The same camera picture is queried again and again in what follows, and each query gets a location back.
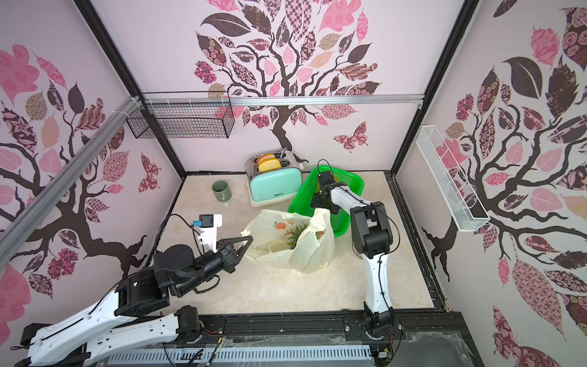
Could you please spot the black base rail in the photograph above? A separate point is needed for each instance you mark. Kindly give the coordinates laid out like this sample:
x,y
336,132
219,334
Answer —
x,y
349,324

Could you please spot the aluminium frame bar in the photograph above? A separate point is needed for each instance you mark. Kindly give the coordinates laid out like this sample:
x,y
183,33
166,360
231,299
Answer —
x,y
26,223
298,100

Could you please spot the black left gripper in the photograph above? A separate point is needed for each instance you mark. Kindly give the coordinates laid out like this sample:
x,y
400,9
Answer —
x,y
228,256

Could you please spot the aluminium frame bar left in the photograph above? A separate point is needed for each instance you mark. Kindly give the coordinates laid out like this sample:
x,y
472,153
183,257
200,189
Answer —
x,y
26,223

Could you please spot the cream plastic bag orange print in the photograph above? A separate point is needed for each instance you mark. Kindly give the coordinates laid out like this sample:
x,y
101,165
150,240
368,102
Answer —
x,y
271,230

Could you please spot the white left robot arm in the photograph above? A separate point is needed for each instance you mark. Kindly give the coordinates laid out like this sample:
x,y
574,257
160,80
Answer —
x,y
123,319

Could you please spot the back bread slice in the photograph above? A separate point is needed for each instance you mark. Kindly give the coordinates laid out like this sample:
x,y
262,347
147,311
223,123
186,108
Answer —
x,y
264,158

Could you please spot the mint green toaster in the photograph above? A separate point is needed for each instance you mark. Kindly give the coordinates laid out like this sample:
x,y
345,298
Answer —
x,y
274,186

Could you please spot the green ceramic cup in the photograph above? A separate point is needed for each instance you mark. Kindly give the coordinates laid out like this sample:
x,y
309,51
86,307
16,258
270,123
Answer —
x,y
222,191

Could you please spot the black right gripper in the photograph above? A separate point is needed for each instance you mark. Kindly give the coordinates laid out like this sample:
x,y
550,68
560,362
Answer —
x,y
322,193

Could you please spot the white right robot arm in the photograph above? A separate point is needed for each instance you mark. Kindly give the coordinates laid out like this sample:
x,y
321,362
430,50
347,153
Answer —
x,y
372,238

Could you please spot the aluminium frame bar back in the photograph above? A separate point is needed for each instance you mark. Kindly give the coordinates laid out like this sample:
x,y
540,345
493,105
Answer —
x,y
298,100

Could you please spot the black wire wall basket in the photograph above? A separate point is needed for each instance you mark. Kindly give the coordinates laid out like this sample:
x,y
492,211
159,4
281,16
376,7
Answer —
x,y
185,115

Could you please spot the bread slice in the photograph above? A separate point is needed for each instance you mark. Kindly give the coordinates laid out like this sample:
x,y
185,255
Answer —
x,y
264,158
269,164

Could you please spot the large pineapple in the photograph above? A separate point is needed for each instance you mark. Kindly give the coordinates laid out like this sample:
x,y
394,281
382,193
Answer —
x,y
295,235

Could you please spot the white vented cable duct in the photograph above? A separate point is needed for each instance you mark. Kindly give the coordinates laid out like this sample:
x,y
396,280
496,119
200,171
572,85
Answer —
x,y
240,356

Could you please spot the front bread slice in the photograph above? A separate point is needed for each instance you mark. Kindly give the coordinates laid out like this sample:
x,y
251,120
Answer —
x,y
269,164

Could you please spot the white wire wall shelf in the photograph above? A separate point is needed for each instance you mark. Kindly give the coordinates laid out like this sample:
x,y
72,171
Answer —
x,y
443,158

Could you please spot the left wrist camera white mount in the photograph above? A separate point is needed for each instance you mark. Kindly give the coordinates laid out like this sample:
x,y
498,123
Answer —
x,y
206,231

